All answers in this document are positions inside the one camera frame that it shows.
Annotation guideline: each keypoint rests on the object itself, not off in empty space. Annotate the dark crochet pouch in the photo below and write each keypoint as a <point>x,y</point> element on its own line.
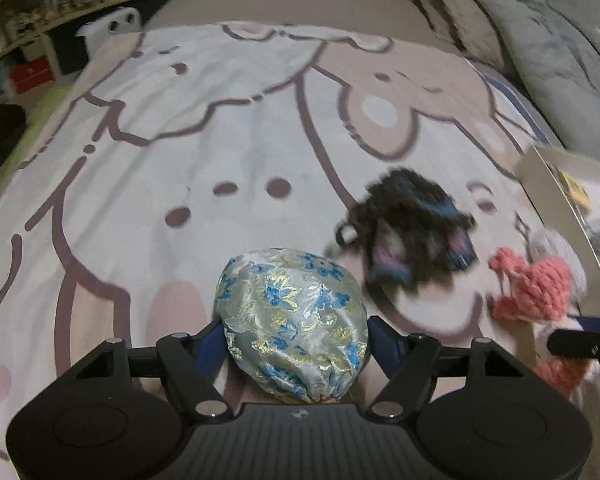
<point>410,230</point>

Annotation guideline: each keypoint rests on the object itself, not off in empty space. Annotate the white plastic device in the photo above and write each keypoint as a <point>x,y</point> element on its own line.
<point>112,22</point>

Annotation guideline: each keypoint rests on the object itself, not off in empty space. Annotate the cartoon printed blanket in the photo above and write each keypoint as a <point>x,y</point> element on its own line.
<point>205,160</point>

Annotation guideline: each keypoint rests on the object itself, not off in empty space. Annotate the beige fluffy pillow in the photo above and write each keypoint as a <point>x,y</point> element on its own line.
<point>462,15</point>

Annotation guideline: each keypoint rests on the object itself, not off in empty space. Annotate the blue floral brocade pouch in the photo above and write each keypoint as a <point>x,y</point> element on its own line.
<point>292,320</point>

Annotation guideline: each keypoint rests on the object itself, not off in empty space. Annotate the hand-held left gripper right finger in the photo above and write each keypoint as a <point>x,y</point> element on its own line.
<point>382,346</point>

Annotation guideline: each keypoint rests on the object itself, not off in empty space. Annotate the red box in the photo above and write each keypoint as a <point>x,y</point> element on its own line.
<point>32,76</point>

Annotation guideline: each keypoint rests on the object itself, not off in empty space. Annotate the white cardboard box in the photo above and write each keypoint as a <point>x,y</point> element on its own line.
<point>565,210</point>

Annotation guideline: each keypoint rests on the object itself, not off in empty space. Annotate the grey duvet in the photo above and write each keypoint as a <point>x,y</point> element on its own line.
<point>555,45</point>

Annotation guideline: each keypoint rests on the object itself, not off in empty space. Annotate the pink crochet doll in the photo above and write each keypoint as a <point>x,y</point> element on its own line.
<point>545,285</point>

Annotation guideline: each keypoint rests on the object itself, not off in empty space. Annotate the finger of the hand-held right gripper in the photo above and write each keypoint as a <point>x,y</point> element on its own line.
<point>582,344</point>

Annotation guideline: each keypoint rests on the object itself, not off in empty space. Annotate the wooden headboard shelf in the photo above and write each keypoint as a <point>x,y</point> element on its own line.
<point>55,5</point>

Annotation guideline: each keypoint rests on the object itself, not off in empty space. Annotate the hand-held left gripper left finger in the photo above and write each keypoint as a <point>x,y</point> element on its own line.
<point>207,346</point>

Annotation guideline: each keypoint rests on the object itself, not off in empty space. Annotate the grey white crochet ball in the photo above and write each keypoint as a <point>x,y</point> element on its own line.
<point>555,247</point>

